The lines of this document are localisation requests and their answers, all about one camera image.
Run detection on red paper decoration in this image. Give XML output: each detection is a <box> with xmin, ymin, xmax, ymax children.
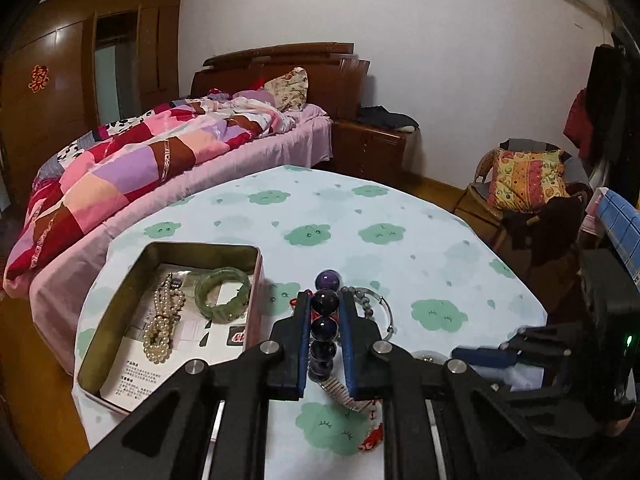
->
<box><xmin>28</xmin><ymin>64</ymin><xmax>49</xmax><ymax>94</ymax></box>

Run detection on floral pillow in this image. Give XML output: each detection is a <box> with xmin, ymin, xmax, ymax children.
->
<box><xmin>263</xmin><ymin>66</ymin><xmax>310</xmax><ymax>112</ymax></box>

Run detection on purple bead bracelet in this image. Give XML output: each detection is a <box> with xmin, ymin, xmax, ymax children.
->
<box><xmin>309</xmin><ymin>270</ymin><xmax>344</xmax><ymax>387</ymax></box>

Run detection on wooden wardrobe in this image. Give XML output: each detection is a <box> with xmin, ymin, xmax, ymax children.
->
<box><xmin>0</xmin><ymin>0</ymin><xmax>182</xmax><ymax>201</ymax></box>

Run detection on wicker chair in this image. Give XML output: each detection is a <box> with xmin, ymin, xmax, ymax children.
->
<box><xmin>452</xmin><ymin>137</ymin><xmax>596</xmax><ymax>271</ymax></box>

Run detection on red and white charm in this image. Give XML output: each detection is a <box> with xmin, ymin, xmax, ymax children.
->
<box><xmin>360</xmin><ymin>400</ymin><xmax>386</xmax><ymax>454</ymax></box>

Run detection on dark folded clothes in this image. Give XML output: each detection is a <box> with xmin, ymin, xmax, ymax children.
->
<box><xmin>356</xmin><ymin>105</ymin><xmax>420</xmax><ymax>134</ymax></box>

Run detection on wooden headboard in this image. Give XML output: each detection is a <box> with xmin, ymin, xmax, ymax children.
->
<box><xmin>190</xmin><ymin>42</ymin><xmax>371</xmax><ymax>121</ymax></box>

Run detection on wooden nightstand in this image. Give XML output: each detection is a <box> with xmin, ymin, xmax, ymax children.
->
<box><xmin>330</xmin><ymin>117</ymin><xmax>422</xmax><ymax>188</ymax></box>

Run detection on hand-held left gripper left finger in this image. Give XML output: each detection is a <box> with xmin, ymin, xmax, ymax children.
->
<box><xmin>65</xmin><ymin>290</ymin><xmax>313</xmax><ymax>480</ymax></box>

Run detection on bed with pink sheet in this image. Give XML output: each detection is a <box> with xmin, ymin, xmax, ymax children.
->
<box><xmin>2</xmin><ymin>102</ymin><xmax>335</xmax><ymax>376</ymax></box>

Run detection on patchwork quilt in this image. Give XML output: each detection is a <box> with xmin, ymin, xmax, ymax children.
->
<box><xmin>5</xmin><ymin>87</ymin><xmax>296</xmax><ymax>281</ymax></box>

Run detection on hanging dark garment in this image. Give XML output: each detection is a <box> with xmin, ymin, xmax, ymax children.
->
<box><xmin>585</xmin><ymin>45</ymin><xmax>632</xmax><ymax>176</ymax></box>

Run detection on dark garment on chair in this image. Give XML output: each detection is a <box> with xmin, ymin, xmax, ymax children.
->
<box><xmin>502</xmin><ymin>195</ymin><xmax>586</xmax><ymax>267</ymax></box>

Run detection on printed paper leaflet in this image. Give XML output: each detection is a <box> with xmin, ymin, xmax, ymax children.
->
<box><xmin>100</xmin><ymin>260</ymin><xmax>251</xmax><ymax>406</ymax></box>

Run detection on hanging red garment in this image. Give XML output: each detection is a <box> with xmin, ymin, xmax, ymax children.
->
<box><xmin>564</xmin><ymin>87</ymin><xmax>594</xmax><ymax>159</ymax></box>

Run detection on silver bangle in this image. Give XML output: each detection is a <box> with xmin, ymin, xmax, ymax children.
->
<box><xmin>350</xmin><ymin>290</ymin><xmax>399</xmax><ymax>339</ymax></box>

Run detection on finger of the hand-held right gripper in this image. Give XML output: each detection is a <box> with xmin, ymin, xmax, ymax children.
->
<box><xmin>500</xmin><ymin>325</ymin><xmax>576</xmax><ymax>357</ymax></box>
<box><xmin>451</xmin><ymin>346</ymin><xmax>551</xmax><ymax>371</ymax></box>

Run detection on metal tin box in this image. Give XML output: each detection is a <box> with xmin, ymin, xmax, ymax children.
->
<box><xmin>77</xmin><ymin>241</ymin><xmax>265</xmax><ymax>416</ymax></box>

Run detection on grey bead bracelet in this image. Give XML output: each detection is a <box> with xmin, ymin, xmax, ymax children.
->
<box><xmin>340</xmin><ymin>286</ymin><xmax>382</xmax><ymax>319</ymax></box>

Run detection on pearl necklace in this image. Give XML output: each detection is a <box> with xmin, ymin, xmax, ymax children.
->
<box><xmin>142</xmin><ymin>272</ymin><xmax>187</xmax><ymax>364</ymax></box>

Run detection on yellow patterned cushion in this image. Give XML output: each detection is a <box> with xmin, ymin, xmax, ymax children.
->
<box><xmin>487</xmin><ymin>149</ymin><xmax>571</xmax><ymax>214</ymax></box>

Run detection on green cloud print tablecloth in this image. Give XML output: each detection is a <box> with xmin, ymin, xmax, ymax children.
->
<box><xmin>72</xmin><ymin>165</ymin><xmax>548</xmax><ymax>480</ymax></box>

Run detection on green jade bangle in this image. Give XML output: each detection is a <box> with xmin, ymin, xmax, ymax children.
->
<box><xmin>194</xmin><ymin>267</ymin><xmax>251</xmax><ymax>322</ymax></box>

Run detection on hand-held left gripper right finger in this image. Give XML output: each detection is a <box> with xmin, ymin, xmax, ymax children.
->
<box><xmin>339</xmin><ymin>287</ymin><xmax>581</xmax><ymax>480</ymax></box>

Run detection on silver stretch metal band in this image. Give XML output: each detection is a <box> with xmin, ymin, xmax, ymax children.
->
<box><xmin>320</xmin><ymin>379</ymin><xmax>369</xmax><ymax>414</ymax></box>

